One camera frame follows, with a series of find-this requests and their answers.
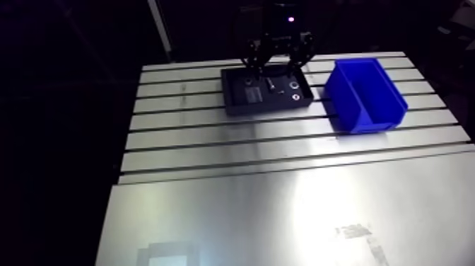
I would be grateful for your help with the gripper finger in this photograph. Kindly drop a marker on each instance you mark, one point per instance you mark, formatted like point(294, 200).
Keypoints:
point(256, 55)
point(301, 52)

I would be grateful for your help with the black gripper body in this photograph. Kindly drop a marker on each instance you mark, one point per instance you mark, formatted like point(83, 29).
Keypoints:
point(284, 26)

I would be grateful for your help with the steel bolt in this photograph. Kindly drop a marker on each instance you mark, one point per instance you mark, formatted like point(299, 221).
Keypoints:
point(270, 84)

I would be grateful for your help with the dark blue-grey tray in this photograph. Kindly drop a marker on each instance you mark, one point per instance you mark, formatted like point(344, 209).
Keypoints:
point(259, 102)

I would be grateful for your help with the blue bin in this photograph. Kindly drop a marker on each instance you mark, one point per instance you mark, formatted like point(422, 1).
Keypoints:
point(361, 98)

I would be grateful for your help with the small steel bearing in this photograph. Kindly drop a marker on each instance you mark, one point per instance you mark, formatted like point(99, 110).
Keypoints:
point(295, 97)

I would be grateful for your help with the pale metal post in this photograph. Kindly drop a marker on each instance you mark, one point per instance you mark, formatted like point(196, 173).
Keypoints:
point(160, 26)

